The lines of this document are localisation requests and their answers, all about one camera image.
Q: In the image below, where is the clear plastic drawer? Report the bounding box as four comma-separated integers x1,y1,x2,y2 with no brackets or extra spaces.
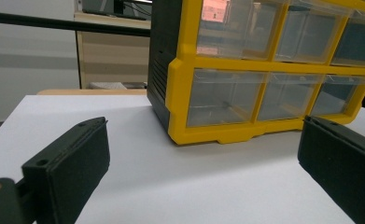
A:
197,0,288,61

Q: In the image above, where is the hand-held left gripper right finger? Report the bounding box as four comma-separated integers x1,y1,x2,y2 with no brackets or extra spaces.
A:
297,115,365,224

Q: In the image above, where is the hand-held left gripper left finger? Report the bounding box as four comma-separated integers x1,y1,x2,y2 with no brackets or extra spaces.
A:
21,116,111,224

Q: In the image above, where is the yellow black drawer organizer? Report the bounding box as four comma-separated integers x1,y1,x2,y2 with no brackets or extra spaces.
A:
146,0,365,146

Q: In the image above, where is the wooden cabinet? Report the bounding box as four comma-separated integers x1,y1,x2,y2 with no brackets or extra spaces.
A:
74,0,151,90

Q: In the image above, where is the black horizontal bar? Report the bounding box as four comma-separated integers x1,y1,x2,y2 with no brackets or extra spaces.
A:
0,10,151,37

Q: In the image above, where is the wooden table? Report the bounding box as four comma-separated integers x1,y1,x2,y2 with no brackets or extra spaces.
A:
36,89,147,96

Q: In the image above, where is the set of clear drawers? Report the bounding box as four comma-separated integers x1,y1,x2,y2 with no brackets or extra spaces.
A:
186,0,365,128

